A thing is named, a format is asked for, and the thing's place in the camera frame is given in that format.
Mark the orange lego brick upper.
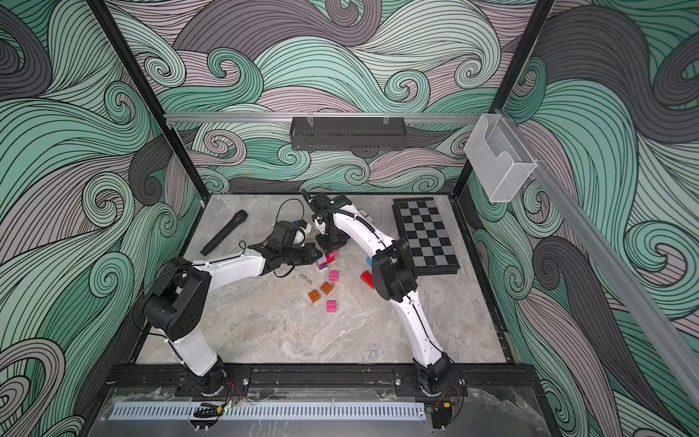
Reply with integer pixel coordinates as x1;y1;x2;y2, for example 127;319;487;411
320;282;334;295

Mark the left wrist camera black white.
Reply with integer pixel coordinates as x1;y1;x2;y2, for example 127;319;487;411
271;220;311;247

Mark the black wall tray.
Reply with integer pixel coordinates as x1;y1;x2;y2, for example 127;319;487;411
289;118;408;153

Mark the orange lego brick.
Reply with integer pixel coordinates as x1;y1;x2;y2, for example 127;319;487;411
320;282;334;295
308;290;321;303

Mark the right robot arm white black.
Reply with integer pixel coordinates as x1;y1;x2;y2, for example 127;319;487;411
301;190;451;396

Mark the clear plastic wall bin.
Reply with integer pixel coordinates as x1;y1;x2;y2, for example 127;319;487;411
464;114;537;203

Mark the playing card box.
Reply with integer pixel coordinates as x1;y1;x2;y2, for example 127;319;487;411
362;214;376;225

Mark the orange lego brick lower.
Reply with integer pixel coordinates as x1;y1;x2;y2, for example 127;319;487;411
308;290;321;303

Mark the aluminium rail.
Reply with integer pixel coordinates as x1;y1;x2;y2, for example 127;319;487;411
163;111;481;125
493;108;699;405

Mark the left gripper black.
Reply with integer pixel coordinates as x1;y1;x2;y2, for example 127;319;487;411
280;244;324;267

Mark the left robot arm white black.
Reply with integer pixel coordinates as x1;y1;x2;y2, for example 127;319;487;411
143;243;322;393

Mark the white slotted cable duct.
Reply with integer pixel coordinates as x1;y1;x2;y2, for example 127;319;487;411
107;402;427;422

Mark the aluminium rail right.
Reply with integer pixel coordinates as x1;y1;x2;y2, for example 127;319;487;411
493;108;699;405

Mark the aluminium rail back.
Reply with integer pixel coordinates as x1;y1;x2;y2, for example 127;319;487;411
163;111;481;125

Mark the black microphone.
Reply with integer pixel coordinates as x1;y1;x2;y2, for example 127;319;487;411
200;209;248;256

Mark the black grey chessboard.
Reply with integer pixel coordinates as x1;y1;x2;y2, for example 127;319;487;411
392;198;461;276

